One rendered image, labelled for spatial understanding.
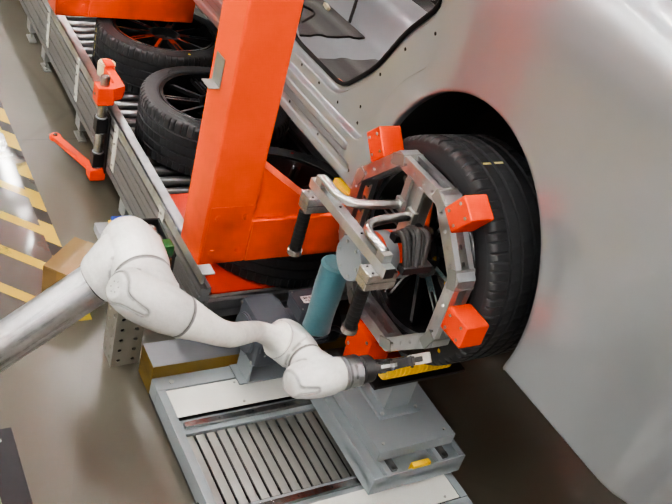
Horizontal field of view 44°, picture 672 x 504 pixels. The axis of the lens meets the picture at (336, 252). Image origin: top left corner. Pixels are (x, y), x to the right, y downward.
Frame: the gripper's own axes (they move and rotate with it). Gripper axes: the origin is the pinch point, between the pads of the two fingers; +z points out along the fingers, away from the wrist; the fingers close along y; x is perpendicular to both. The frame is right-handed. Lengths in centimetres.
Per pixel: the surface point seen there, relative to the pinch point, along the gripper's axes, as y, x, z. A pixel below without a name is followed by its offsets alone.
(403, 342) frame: -1.0, 5.2, -3.9
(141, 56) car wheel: -171, 148, -9
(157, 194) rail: -105, 70, -33
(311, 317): -29.1, 16.0, -16.4
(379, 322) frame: -14.0, 11.5, -2.3
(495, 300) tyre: 27.8, 13.1, 6.6
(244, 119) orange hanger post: -17, 74, -35
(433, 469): -33, -38, 22
